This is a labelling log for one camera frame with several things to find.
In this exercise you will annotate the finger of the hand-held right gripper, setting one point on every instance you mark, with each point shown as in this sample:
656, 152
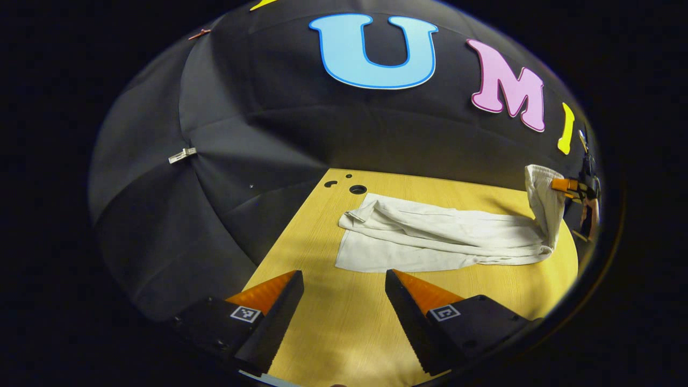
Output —
564, 185

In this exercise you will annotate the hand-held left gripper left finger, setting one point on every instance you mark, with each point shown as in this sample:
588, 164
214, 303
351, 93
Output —
279, 322

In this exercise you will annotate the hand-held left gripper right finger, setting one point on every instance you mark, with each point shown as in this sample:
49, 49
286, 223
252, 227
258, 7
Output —
408, 322

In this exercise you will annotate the white jeans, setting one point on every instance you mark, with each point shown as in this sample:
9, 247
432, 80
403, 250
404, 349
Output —
430, 236

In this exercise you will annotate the small red clip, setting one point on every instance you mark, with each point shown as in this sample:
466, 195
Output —
199, 33

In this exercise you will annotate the small white clip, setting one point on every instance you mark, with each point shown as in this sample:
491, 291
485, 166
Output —
183, 155

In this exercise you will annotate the black backdrop cloth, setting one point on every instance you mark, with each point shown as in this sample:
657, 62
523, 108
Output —
242, 134

